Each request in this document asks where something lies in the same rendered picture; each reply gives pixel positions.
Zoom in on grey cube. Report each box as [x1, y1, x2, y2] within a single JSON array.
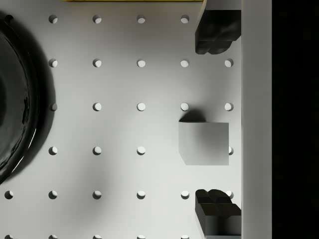
[[178, 121, 230, 166]]

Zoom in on yellow basket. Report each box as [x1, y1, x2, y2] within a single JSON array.
[[61, 0, 207, 3]]

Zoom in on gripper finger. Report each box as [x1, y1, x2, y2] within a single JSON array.
[[194, 189, 242, 237], [194, 9, 242, 55]]

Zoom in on black plate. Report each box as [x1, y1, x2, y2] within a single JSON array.
[[0, 12, 56, 186]]

